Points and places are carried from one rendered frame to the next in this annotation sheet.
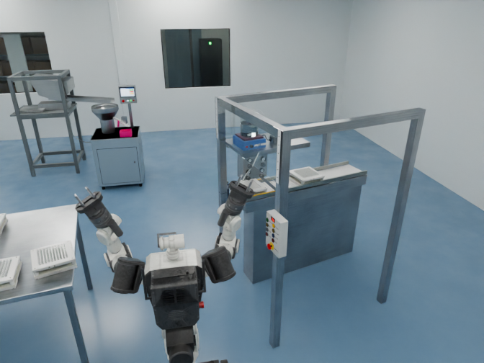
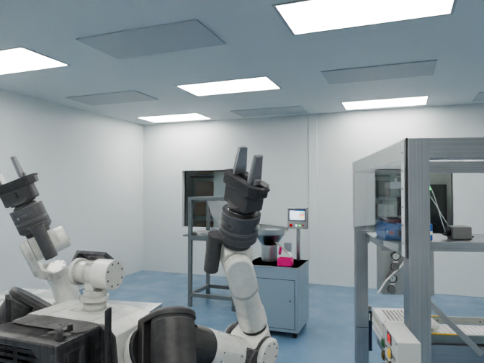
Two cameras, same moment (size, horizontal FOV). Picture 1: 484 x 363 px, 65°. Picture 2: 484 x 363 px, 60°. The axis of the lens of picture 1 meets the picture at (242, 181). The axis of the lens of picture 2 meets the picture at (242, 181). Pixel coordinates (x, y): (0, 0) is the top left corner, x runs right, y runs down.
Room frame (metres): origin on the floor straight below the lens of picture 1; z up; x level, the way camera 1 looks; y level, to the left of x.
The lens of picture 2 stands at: (0.83, -0.48, 1.58)
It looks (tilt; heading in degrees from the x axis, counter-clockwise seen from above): 1 degrees up; 32
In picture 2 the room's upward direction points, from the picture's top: straight up
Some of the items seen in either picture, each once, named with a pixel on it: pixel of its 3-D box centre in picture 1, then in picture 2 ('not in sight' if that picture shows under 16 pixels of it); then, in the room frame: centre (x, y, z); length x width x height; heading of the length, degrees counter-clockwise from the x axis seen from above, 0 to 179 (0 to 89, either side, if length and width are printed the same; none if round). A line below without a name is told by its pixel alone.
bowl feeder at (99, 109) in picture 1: (111, 119); (274, 245); (5.19, 1.84, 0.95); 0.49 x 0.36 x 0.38; 101
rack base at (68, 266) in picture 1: (54, 261); not in sight; (2.00, 1.22, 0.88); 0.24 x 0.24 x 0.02; 30
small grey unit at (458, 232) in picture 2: not in sight; (456, 232); (2.97, -0.28, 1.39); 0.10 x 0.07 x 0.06; 116
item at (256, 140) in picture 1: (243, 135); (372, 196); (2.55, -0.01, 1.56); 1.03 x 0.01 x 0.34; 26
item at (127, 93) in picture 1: (130, 107); (297, 234); (5.33, 1.60, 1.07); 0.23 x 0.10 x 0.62; 101
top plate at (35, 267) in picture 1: (52, 255); not in sight; (2.00, 1.22, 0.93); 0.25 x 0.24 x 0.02; 30
